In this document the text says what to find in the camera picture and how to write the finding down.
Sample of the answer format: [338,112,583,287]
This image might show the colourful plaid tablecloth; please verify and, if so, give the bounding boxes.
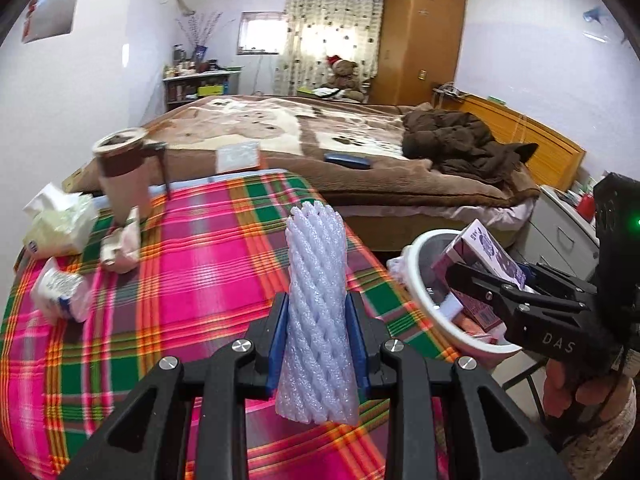
[1,171,457,479]

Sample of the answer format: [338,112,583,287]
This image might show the brown bear blanket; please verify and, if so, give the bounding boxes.
[64,94,542,208]

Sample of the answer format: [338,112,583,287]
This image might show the wooden headboard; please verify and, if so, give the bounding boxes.
[434,94,586,191]

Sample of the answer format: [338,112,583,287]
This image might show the patterned window curtain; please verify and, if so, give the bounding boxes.
[273,0,384,96]

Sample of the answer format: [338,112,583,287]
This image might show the small white plastic packet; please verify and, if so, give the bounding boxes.
[30,258,92,325]

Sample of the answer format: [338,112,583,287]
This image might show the small window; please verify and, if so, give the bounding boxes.
[236,12,288,55]

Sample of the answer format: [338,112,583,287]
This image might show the soft tissue pack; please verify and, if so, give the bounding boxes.
[23,182,99,259]

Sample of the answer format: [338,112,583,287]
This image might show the bed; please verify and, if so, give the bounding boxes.
[64,94,544,254]

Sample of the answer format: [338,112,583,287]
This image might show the cluttered shelf unit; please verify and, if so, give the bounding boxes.
[163,44,242,110]

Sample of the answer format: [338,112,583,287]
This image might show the white trash bin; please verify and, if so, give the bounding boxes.
[401,229,521,370]

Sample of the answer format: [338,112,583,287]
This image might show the teddy bear with hat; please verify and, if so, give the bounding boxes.
[322,55,366,103]

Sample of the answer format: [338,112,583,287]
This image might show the purple grape milk carton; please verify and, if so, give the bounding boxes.
[432,220,527,333]

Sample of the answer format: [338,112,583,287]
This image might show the dark brown jacket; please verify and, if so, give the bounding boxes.
[401,110,538,186]

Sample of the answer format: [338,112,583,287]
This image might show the wooden wardrobe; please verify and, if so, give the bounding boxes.
[369,0,466,105]

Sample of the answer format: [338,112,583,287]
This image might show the right hand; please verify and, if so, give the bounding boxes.
[542,360,632,422]

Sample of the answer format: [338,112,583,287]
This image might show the blue phone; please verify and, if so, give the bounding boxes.
[323,152,371,170]

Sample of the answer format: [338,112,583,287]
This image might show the dried branches in vase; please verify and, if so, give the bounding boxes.
[177,11,224,63]

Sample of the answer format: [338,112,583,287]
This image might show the pink brown lidded mug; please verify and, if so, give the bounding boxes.
[92,127,170,226]

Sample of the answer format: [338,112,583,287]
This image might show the wall poster with ornament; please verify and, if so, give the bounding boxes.
[22,0,77,44]

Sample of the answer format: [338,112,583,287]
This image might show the grey drawer cabinet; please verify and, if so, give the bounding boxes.
[510,185,600,281]

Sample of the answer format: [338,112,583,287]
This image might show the pink crumpled wrapper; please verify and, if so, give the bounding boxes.
[100,206,141,274]

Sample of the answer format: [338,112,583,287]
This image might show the orange tissue box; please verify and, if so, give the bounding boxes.
[216,141,262,174]

